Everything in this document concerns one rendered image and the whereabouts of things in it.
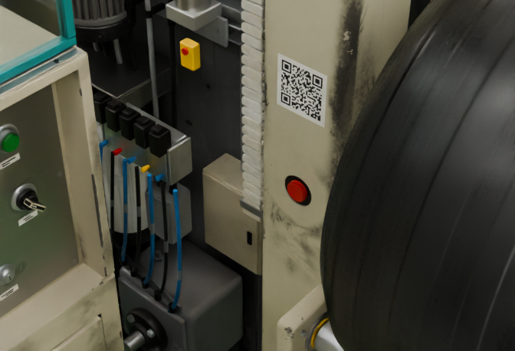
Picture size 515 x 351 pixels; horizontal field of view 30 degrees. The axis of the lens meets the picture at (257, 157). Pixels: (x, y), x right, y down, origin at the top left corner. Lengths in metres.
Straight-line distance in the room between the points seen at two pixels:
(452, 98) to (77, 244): 0.67
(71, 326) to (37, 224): 0.17
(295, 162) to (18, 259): 0.39
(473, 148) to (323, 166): 0.36
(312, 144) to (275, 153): 0.07
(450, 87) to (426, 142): 0.05
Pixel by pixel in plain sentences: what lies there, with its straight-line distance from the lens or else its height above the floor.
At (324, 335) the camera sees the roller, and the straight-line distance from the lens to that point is 1.27.
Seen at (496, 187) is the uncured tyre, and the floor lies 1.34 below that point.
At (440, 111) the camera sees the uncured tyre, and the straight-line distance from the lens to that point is 0.89.
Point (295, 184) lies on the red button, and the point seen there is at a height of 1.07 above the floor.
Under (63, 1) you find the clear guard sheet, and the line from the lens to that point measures 1.13.
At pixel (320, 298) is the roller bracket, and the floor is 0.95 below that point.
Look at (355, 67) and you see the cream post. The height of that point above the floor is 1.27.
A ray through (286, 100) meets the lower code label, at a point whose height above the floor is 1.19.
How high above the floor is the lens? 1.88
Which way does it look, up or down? 39 degrees down
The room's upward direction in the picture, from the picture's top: straight up
